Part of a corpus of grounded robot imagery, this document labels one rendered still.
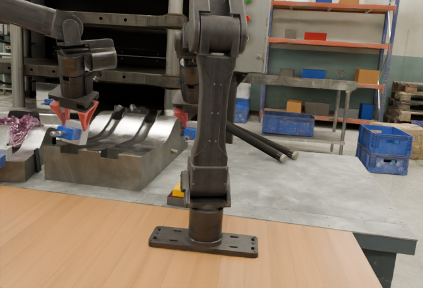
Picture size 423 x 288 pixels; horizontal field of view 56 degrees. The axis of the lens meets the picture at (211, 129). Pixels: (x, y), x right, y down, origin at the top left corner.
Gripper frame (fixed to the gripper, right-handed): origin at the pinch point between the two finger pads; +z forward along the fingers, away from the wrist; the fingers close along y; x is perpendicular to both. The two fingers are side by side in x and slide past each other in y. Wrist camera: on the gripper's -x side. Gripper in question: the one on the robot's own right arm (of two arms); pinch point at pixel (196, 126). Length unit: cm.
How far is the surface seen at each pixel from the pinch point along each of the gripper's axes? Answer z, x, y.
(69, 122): -6.1, 11.0, 29.8
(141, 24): 4, -74, 40
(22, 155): 2.3, 15.9, 42.9
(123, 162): 0.8, 16.0, 14.8
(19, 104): 38, -52, 98
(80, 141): -2.2, 13.3, 26.6
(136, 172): 2.8, 17.1, 11.5
